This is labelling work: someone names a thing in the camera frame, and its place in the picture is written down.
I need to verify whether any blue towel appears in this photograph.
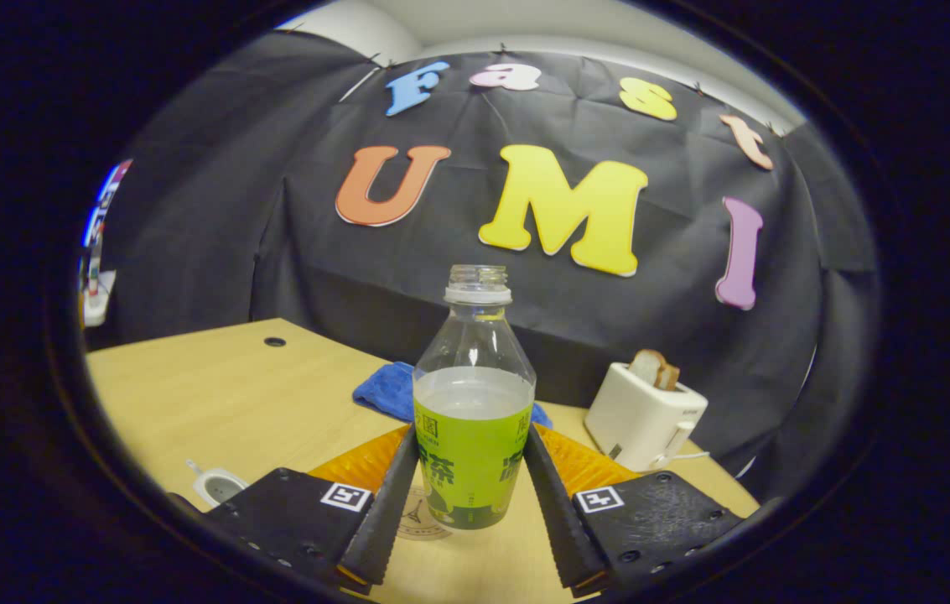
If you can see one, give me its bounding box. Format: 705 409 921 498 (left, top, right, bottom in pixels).
352 361 553 430

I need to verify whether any round wooden coaster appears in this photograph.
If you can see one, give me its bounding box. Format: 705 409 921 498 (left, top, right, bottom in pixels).
397 487 454 542

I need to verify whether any computer monitor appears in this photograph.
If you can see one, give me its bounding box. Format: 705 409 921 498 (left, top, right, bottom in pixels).
82 158 133 249

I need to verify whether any green label water bottle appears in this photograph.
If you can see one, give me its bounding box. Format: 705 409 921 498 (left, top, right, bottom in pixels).
413 264 538 531

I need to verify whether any white toaster cable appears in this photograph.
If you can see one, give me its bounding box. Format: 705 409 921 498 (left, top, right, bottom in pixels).
651 451 711 471

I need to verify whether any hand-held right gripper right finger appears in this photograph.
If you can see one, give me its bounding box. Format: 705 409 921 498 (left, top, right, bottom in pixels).
522 422 745 598

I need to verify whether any pale bread slice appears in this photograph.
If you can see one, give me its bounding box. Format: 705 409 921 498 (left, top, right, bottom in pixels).
629 349 667 388

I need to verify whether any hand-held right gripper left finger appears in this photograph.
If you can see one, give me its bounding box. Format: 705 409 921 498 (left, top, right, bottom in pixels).
202 422 418 595

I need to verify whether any white plastic object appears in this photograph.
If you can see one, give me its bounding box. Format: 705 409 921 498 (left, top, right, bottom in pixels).
82 270 117 328

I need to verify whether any white toaster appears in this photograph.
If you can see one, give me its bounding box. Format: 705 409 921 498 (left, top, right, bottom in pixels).
584 362 709 473

